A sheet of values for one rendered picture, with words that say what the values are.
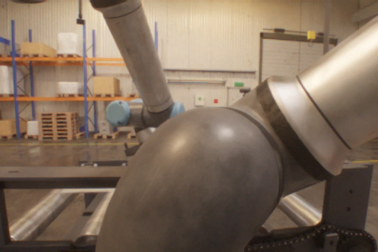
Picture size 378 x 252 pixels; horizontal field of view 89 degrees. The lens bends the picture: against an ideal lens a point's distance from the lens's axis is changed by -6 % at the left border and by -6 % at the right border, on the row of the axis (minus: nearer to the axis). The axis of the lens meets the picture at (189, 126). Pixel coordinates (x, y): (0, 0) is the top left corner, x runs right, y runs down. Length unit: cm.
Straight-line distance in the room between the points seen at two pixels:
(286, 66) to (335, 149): 1114
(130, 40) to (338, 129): 36
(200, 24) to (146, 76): 995
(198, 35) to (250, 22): 261
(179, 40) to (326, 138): 991
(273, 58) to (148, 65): 1066
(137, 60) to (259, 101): 30
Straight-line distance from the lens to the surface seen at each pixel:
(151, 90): 48
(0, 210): 80
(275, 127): 18
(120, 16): 41
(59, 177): 61
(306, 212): 104
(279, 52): 1126
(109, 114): 61
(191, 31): 1022
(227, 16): 1080
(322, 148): 19
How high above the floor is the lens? 135
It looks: 6 degrees down
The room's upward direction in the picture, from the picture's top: 1 degrees clockwise
